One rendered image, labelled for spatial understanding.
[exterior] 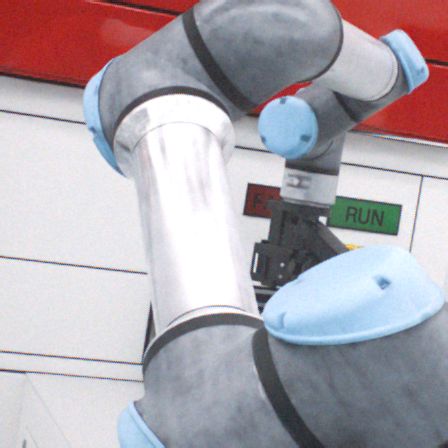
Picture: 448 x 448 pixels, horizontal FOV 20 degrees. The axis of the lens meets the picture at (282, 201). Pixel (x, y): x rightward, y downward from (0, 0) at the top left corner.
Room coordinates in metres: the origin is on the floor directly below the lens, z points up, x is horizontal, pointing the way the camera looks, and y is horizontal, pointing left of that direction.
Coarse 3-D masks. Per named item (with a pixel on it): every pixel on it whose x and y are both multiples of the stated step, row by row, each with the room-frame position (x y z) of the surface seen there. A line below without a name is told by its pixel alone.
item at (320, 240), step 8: (304, 224) 1.74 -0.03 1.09; (312, 224) 1.74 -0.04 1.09; (320, 224) 1.76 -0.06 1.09; (304, 232) 1.73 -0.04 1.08; (312, 232) 1.73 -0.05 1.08; (320, 232) 1.73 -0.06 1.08; (328, 232) 1.75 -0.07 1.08; (304, 240) 1.73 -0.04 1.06; (312, 240) 1.73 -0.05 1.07; (320, 240) 1.72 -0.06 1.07; (328, 240) 1.73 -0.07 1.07; (336, 240) 1.75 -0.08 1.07; (312, 248) 1.73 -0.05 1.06; (320, 248) 1.72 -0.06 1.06; (328, 248) 1.72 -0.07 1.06; (336, 248) 1.72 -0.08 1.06; (344, 248) 1.74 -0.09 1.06; (320, 256) 1.72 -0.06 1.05; (328, 256) 1.71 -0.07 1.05; (336, 256) 1.71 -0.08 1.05
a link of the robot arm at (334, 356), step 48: (288, 288) 0.95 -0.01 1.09; (336, 288) 0.90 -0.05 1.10; (384, 288) 0.88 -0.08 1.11; (432, 288) 0.92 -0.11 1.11; (288, 336) 0.89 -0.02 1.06; (336, 336) 0.88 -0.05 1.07; (384, 336) 0.88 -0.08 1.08; (432, 336) 0.89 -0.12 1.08; (288, 384) 0.90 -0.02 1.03; (336, 384) 0.89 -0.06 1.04; (384, 384) 0.88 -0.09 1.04; (432, 384) 0.89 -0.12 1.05; (336, 432) 0.90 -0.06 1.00; (384, 432) 0.89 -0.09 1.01; (432, 432) 0.89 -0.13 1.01
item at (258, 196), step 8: (256, 192) 1.87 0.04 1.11; (264, 192) 1.88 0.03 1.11; (272, 192) 1.88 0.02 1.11; (280, 192) 1.89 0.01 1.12; (248, 200) 1.87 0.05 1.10; (256, 200) 1.87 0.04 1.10; (264, 200) 1.88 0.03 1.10; (280, 200) 1.89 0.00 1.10; (248, 208) 1.87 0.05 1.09; (256, 208) 1.87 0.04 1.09; (264, 208) 1.88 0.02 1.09
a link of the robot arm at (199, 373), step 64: (128, 64) 1.25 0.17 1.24; (192, 64) 1.22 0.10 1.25; (128, 128) 1.20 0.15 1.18; (192, 128) 1.19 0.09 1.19; (192, 192) 1.12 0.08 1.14; (192, 256) 1.06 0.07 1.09; (192, 320) 0.99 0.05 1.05; (256, 320) 1.00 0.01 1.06; (192, 384) 0.94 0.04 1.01; (256, 384) 0.91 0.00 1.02
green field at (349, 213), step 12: (336, 204) 1.92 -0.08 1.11; (348, 204) 1.92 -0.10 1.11; (360, 204) 1.93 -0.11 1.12; (372, 204) 1.94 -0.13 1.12; (336, 216) 1.92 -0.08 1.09; (348, 216) 1.92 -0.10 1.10; (360, 216) 1.93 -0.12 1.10; (372, 216) 1.94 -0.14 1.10; (384, 216) 1.94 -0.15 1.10; (396, 216) 1.95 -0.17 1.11; (360, 228) 1.93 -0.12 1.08; (372, 228) 1.94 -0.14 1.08; (384, 228) 1.94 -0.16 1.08; (396, 228) 1.95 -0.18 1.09
